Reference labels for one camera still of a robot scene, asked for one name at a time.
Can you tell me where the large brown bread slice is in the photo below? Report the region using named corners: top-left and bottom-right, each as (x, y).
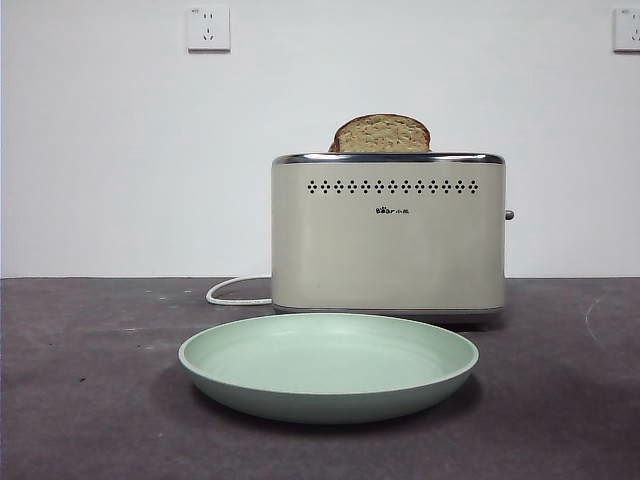
top-left (333, 113), bottom-right (432, 153)

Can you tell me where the cream two-slot toaster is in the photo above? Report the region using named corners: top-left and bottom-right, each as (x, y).
top-left (271, 151), bottom-right (518, 331)

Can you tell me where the white wall socket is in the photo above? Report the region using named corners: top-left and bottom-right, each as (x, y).
top-left (613, 7), bottom-right (640, 54)
top-left (187, 5), bottom-right (232, 54)

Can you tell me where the pale green round plate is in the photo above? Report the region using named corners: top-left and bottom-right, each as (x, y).
top-left (178, 312), bottom-right (480, 426)

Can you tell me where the white toaster power cord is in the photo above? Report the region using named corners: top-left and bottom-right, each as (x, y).
top-left (206, 275), bottom-right (275, 307)

